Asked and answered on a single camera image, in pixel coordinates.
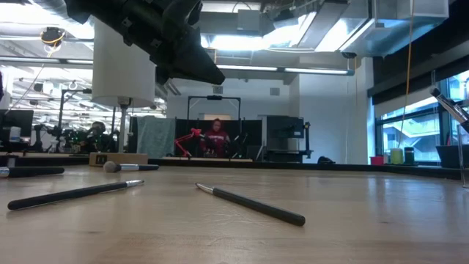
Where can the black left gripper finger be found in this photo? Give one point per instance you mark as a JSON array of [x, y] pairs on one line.
[[199, 62]]

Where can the fluffy head makeup brush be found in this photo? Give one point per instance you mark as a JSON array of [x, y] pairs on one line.
[[110, 167]]

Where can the white shade wooden base lamp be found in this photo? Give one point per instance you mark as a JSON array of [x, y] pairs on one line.
[[121, 84]]

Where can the long ceiling light tube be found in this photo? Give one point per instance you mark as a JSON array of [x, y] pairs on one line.
[[278, 68]]

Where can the person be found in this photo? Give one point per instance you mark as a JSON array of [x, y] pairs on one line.
[[217, 141], [98, 133]]

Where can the teal hanging cloth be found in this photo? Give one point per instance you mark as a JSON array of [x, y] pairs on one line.
[[155, 137]]

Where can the black partition screen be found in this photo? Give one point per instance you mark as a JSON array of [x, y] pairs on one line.
[[253, 137]]

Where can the black equipment cabinet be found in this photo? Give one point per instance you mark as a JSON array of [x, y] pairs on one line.
[[282, 128]]

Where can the black computer monitor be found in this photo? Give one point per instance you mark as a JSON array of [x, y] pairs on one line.
[[18, 122]]

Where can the white bottle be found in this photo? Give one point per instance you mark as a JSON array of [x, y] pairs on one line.
[[14, 134]]

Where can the pink tub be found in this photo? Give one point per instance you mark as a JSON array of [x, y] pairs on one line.
[[376, 160]]

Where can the yellow-green cup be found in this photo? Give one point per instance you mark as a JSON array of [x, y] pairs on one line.
[[396, 156]]

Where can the dark cup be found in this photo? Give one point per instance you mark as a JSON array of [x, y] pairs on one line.
[[409, 155]]

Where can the black bin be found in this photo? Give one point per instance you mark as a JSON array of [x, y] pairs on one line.
[[448, 157]]

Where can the clear plastic container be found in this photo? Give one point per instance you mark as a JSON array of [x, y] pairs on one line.
[[461, 154]]

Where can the black gantry frame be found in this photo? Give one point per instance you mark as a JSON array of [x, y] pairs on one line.
[[214, 98]]

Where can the black aluminium table frame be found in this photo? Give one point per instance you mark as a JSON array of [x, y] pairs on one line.
[[286, 165]]

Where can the silver ceiling duct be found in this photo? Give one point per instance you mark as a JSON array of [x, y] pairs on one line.
[[348, 25]]

